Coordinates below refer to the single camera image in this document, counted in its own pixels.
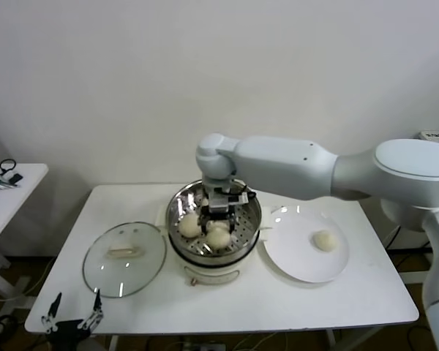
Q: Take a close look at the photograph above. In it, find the white side table with label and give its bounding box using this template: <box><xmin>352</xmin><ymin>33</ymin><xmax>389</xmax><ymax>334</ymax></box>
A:
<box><xmin>400</xmin><ymin>129</ymin><xmax>439</xmax><ymax>285</ymax></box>

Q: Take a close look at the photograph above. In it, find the white work table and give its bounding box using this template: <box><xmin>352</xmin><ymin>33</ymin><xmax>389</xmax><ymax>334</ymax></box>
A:
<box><xmin>24</xmin><ymin>179</ymin><xmax>421</xmax><ymax>351</ymax></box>

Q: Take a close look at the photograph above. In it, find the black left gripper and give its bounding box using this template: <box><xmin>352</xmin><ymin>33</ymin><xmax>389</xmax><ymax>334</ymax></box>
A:
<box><xmin>40</xmin><ymin>288</ymin><xmax>105</xmax><ymax>351</ymax></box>

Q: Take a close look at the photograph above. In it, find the steel steamer basket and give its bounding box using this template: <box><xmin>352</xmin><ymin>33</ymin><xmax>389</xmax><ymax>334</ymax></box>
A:
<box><xmin>155</xmin><ymin>178</ymin><xmax>274</xmax><ymax>267</ymax></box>

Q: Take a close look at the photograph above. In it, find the black floor cable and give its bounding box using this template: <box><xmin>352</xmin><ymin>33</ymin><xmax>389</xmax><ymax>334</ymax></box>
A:
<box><xmin>0</xmin><ymin>314</ymin><xmax>19</xmax><ymax>337</ymax></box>

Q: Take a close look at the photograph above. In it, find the glass pot lid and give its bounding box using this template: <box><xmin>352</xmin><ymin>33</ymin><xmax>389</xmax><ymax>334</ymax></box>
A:
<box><xmin>82</xmin><ymin>221</ymin><xmax>168</xmax><ymax>299</ymax></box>

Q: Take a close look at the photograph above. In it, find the white round plate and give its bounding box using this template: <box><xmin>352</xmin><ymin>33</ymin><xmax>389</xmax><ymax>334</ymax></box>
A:
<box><xmin>262</xmin><ymin>205</ymin><xmax>350</xmax><ymax>283</ymax></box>

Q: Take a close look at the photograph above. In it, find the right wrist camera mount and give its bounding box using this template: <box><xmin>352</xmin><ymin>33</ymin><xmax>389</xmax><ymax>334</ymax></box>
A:
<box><xmin>207</xmin><ymin>189</ymin><xmax>249</xmax><ymax>214</ymax></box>

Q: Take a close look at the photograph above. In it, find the power strip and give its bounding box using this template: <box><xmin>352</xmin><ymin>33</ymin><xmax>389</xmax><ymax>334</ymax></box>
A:
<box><xmin>182</xmin><ymin>341</ymin><xmax>226</xmax><ymax>351</ymax></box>

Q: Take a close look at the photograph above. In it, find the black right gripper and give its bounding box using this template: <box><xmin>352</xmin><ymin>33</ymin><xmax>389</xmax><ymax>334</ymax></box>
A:
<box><xmin>198</xmin><ymin>206</ymin><xmax>239</xmax><ymax>235</ymax></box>

